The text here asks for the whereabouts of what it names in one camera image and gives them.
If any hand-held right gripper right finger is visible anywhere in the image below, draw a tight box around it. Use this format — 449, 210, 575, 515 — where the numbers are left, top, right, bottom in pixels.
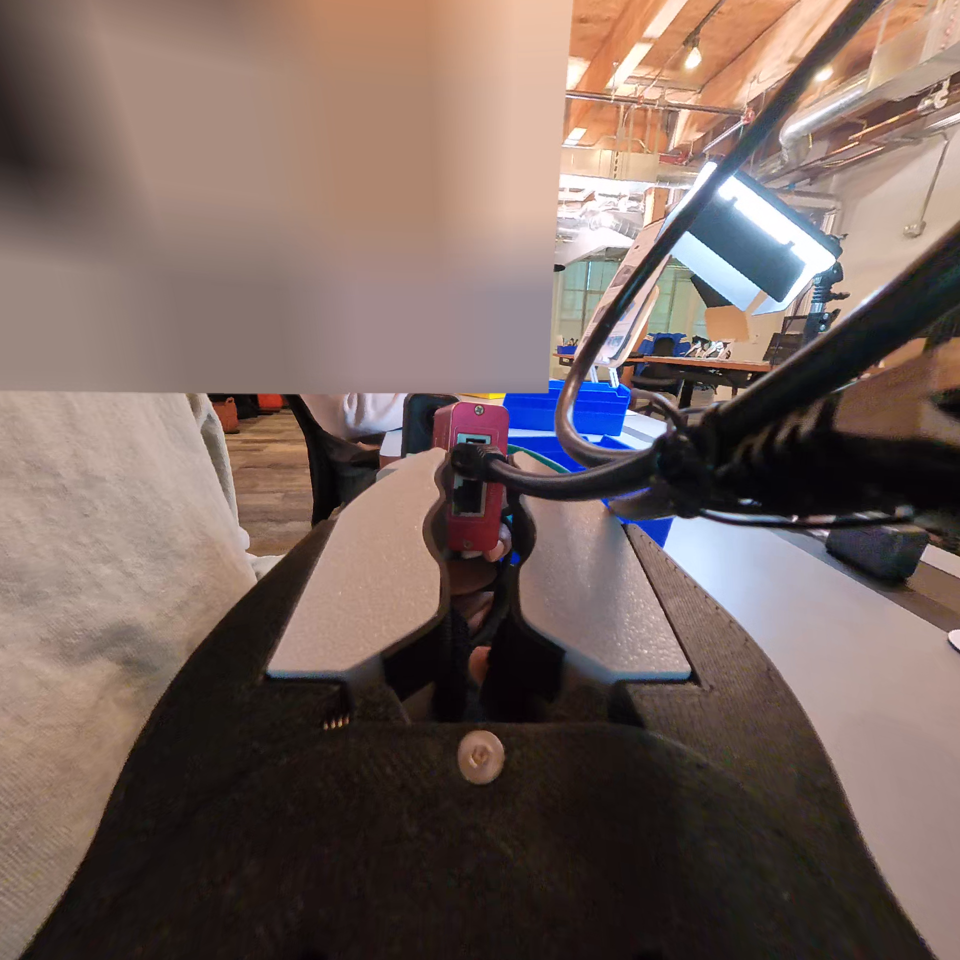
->
513, 452, 693, 684

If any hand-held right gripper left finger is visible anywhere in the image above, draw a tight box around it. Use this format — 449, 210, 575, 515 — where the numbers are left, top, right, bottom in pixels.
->
266, 447, 460, 681

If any silver ventilation duct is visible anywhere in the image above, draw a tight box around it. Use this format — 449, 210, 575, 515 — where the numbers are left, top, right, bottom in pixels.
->
780, 71, 960, 170

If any green ethernet cable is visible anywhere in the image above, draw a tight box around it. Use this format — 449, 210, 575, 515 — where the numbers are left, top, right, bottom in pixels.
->
506, 442, 573, 475

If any black ethernet cable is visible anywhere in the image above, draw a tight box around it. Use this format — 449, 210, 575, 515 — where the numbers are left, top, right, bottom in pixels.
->
448, 0, 960, 530

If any large grey power box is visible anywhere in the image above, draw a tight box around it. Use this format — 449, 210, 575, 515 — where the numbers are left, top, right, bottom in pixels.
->
825, 523, 931, 582

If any person's left hand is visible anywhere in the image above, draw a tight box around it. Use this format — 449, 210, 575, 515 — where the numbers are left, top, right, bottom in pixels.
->
448, 521, 520, 625

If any grey desk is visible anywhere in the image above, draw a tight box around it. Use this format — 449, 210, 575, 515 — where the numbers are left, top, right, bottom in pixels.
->
600, 411, 960, 960

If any studio light on stand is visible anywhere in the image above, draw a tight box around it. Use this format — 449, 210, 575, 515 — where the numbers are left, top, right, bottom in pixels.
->
671, 161, 850, 361

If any person's pale sweater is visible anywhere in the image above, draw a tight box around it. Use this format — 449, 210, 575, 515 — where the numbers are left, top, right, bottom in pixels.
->
0, 393, 260, 954

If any black office chair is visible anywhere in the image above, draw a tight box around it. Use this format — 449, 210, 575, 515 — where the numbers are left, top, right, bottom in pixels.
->
285, 393, 384, 526

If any red ethernet splitter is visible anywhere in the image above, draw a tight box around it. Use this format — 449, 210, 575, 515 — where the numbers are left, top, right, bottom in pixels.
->
433, 401, 511, 552

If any wooden office table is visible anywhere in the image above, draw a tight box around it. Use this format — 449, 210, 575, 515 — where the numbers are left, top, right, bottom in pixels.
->
555, 352, 774, 402

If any blue plastic bin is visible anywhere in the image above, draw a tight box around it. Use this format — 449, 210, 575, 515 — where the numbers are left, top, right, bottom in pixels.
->
504, 378, 633, 436
510, 431, 676, 549

